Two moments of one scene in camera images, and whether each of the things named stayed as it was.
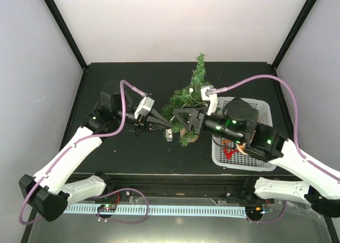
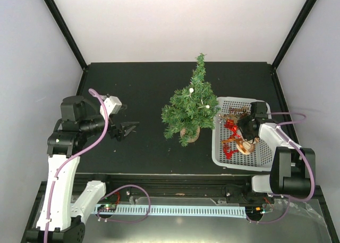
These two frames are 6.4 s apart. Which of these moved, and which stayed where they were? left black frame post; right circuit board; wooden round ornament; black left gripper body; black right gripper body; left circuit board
Moved: black left gripper body; black right gripper body
Stayed: right circuit board; left black frame post; left circuit board; wooden round ornament
